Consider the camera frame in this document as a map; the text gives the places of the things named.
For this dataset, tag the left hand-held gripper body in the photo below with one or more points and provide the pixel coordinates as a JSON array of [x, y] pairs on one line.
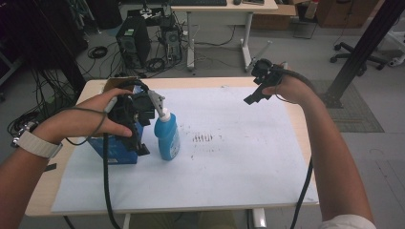
[[133, 108]]

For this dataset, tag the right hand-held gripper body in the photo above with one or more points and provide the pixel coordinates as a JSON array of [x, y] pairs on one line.
[[267, 74]]

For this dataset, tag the blue bottle with white cap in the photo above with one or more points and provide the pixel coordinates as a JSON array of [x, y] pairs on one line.
[[166, 136]]

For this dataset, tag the blue cardboard box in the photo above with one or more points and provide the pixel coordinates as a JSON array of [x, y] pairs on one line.
[[116, 152]]

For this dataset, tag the person's right hand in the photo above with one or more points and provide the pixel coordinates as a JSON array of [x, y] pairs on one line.
[[293, 90]]

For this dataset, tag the person's left hand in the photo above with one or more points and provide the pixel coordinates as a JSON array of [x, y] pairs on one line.
[[79, 120]]

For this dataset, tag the brown cardboard box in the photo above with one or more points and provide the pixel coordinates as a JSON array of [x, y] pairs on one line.
[[273, 17]]

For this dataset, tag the black computer mouse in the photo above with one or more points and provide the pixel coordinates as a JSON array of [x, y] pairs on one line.
[[237, 2]]

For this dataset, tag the white office desk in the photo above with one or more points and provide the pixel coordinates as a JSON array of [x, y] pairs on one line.
[[223, 8]]

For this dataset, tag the small black computer tower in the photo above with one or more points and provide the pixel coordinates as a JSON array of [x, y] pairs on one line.
[[172, 43]]

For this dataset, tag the large black computer tower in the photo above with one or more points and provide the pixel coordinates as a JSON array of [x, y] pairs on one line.
[[133, 41]]

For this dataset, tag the black office chair base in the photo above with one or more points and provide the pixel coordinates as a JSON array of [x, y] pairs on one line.
[[359, 57]]

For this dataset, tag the white paper mat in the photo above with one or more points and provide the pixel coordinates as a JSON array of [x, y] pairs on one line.
[[223, 171]]

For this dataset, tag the grey floor mat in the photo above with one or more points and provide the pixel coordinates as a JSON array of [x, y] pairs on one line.
[[356, 111]]

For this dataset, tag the wooden cabinet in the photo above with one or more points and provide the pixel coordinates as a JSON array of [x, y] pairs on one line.
[[347, 12]]

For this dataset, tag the black metal beam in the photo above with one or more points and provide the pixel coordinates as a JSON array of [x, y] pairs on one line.
[[363, 51]]

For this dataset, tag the black tape strip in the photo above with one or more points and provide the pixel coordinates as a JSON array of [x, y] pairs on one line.
[[50, 167]]

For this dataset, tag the wristwatch with beige band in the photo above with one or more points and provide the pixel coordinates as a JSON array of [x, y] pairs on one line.
[[36, 144]]

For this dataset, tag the dark curtain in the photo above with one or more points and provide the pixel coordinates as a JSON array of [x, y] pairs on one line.
[[41, 35]]

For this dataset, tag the white table leg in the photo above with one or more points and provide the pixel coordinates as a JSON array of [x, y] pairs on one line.
[[259, 219]]

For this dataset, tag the white shirt sleeve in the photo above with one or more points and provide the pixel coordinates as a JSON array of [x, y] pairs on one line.
[[348, 222]]

